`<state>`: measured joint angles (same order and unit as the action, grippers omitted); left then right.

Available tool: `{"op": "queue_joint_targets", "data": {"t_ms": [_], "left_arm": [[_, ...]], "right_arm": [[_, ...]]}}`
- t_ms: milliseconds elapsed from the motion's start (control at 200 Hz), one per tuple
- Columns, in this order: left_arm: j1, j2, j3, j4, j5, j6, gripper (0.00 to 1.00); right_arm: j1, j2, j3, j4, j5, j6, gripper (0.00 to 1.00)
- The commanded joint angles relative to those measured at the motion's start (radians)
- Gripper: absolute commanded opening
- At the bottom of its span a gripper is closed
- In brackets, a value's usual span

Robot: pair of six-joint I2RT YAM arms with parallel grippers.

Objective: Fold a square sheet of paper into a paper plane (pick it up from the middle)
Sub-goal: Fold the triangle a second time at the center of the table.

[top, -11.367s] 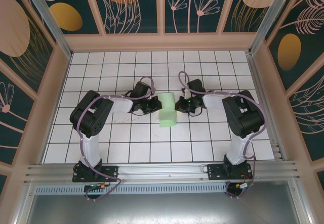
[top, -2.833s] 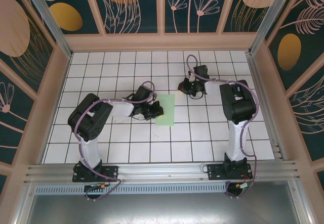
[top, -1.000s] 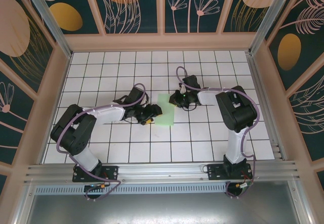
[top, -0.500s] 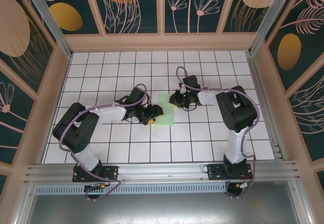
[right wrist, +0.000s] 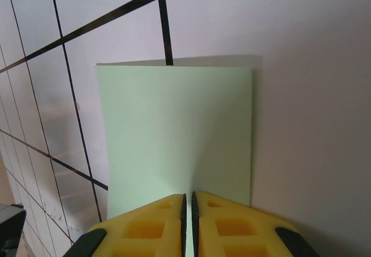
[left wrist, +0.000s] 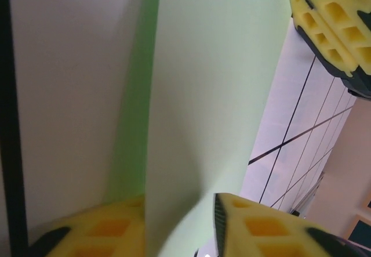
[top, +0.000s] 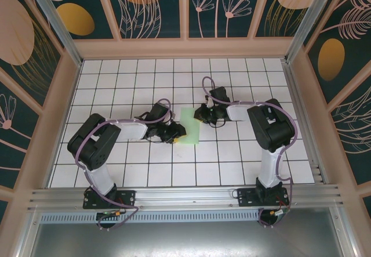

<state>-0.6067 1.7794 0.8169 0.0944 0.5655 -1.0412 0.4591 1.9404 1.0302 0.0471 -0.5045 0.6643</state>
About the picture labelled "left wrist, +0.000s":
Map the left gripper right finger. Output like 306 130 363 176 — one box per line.
213 192 371 257

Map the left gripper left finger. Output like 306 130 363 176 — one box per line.
30 195 146 257

